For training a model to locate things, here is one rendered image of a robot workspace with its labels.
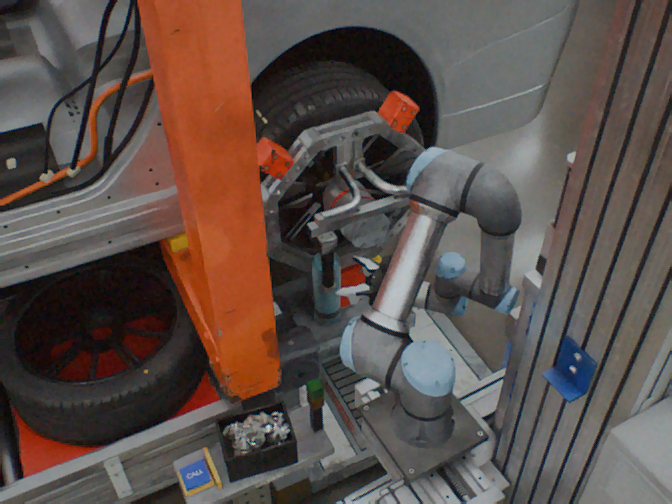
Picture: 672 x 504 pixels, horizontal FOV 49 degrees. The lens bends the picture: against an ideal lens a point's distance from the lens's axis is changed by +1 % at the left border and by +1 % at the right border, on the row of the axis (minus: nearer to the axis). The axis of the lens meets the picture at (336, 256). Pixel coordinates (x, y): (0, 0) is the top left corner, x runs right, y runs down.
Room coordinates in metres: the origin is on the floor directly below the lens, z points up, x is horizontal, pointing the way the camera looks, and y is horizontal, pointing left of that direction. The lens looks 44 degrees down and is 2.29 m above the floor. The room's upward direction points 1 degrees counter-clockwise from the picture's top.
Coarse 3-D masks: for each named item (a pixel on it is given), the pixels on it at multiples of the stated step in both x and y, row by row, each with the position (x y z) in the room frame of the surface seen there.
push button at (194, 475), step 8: (192, 464) 1.06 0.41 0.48; (200, 464) 1.06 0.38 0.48; (184, 472) 1.04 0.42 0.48; (192, 472) 1.04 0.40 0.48; (200, 472) 1.04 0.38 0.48; (208, 472) 1.04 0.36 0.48; (184, 480) 1.01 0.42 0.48; (192, 480) 1.01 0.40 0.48; (200, 480) 1.01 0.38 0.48; (208, 480) 1.01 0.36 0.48; (192, 488) 0.99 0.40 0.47
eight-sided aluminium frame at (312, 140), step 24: (360, 120) 1.79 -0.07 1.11; (384, 120) 1.79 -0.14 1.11; (312, 144) 1.68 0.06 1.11; (336, 144) 1.71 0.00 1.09; (408, 144) 1.82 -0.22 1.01; (264, 192) 1.64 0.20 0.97; (264, 216) 1.62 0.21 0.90; (408, 216) 1.83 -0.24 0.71; (384, 240) 1.79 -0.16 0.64; (288, 264) 1.64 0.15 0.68
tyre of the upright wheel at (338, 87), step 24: (288, 72) 1.96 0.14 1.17; (312, 72) 1.95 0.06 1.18; (336, 72) 1.97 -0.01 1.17; (360, 72) 2.02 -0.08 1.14; (264, 96) 1.88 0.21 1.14; (288, 96) 1.85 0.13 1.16; (312, 96) 1.82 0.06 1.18; (336, 96) 1.82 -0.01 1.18; (360, 96) 1.84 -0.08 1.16; (384, 96) 1.89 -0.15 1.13; (264, 120) 1.79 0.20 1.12; (288, 120) 1.75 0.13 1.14; (312, 120) 1.77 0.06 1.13; (288, 144) 1.74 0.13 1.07
